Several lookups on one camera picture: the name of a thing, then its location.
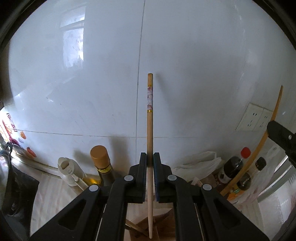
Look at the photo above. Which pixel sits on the light chopstick with patterned band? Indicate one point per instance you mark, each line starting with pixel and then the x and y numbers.
pixel 150 115

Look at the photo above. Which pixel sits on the black glass stove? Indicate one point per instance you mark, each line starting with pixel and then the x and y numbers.
pixel 23 190

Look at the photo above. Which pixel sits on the tomato wall sticker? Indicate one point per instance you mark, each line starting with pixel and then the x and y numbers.
pixel 31 152

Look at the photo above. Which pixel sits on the black cap bottle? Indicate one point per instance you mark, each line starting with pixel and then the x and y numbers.
pixel 260 163

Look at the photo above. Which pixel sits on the cream round utensil holder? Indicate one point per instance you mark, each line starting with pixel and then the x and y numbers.
pixel 164 227

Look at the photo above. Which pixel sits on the red cap dark bottle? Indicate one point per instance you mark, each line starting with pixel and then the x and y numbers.
pixel 233 166

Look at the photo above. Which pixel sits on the red seal wall sticker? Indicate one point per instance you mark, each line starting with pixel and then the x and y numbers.
pixel 12 121

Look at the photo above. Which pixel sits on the clear plastic bag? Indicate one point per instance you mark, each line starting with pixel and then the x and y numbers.
pixel 267 180

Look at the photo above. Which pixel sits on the window with metal frame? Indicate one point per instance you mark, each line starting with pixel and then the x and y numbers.
pixel 277 199

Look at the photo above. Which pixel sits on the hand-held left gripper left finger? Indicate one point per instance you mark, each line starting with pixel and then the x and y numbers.
pixel 142 176

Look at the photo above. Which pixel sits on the glass oil dispenser bottle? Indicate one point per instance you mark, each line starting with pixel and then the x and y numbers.
pixel 69 169

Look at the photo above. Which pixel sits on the light wooden chopstick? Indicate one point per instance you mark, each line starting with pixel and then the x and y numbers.
pixel 266 141

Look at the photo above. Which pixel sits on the dark sauce bottle red label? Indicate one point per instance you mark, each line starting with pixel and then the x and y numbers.
pixel 100 157

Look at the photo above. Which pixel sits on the white plastic bag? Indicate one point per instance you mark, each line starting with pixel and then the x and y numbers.
pixel 203 162

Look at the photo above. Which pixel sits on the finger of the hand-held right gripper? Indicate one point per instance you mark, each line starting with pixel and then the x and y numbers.
pixel 283 136

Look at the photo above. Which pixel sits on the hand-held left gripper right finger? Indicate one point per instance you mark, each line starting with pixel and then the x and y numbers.
pixel 156 178

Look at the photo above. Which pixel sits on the orange fruit wall sticker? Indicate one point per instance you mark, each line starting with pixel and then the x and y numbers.
pixel 22 135

